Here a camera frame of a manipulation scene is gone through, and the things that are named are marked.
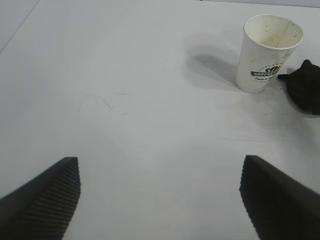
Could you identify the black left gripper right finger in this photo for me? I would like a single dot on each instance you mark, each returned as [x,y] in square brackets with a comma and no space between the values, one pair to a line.
[280,205]

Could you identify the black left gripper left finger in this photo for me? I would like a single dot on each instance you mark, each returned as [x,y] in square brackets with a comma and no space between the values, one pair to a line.
[37,207]

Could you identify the black cloth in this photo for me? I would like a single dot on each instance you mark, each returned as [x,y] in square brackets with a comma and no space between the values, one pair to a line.
[305,87]

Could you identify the white paper coffee cup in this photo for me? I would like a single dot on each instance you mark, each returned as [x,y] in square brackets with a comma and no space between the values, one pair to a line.
[257,60]

